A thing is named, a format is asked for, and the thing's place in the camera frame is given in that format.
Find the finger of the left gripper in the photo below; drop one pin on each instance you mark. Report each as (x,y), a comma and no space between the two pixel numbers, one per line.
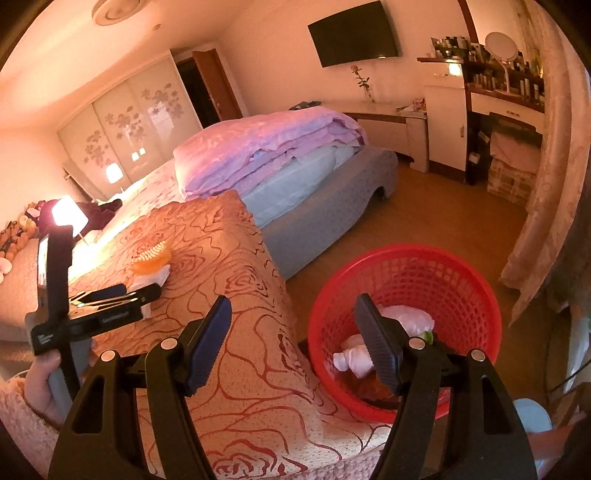
(86,309)
(99,295)

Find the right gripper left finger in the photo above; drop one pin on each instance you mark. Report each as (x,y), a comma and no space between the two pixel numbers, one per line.
(101,438)

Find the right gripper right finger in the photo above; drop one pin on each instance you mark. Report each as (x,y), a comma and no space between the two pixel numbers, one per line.
(485,438)

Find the yellow plastic comb packaging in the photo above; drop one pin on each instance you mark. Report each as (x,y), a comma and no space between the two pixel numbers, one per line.
(152,259)

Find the light green wrapper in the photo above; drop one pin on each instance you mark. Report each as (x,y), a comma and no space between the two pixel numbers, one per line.
(428,337)

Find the brown wrapper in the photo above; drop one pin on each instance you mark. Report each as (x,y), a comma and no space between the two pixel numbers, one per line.
(372,390)

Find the clear plastic bag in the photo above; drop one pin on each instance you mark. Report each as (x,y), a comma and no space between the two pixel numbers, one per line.
(413,320)

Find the white tissue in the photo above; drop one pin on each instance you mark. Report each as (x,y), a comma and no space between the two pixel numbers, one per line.
(354,356)

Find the white paper napkin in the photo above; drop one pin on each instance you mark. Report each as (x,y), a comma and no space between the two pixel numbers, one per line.
(149,287)

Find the person left hand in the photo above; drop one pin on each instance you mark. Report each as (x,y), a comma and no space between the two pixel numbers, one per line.
(37,392)

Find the person right hand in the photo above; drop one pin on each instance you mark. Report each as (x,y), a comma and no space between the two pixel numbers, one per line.
(548,447)

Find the dark plush toy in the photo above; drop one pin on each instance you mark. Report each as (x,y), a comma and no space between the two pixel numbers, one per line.
(99,215)

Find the glowing bedside lamp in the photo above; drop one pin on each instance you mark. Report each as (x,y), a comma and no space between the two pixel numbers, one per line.
(66,212)

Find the red plastic mesh basket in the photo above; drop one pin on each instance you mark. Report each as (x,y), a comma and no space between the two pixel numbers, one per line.
(443,297)

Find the light blue folded blanket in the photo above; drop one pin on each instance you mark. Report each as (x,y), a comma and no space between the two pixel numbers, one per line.
(295,181)

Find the folded pink purple quilt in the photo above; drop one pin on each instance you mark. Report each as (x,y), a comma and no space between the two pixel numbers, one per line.
(239,154)

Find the floral sliding wardrobe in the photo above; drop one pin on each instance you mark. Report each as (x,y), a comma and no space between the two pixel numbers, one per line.
(129,131)

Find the floral pink curtain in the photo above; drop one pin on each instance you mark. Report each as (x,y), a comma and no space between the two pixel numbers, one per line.
(564,160)

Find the brown wooden door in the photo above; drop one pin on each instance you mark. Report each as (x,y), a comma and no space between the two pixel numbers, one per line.
(217,84)

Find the white low tv desk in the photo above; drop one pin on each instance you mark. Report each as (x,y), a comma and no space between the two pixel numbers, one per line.
(401,129)

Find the rose in vase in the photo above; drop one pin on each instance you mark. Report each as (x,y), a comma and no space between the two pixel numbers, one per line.
(363,83)

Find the dressing table with drawer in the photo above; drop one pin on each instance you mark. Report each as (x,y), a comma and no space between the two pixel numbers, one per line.
(486,89)

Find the white cabinet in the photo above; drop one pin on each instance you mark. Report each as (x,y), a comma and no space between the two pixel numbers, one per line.
(445,97)

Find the round white vanity mirror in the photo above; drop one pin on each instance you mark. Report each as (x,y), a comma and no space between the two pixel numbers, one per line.
(504,49)

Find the grey bed frame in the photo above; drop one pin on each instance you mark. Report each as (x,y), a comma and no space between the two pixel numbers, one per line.
(297,238)

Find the wall mounted black television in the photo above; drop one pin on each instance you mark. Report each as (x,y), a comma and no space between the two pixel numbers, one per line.
(356,34)

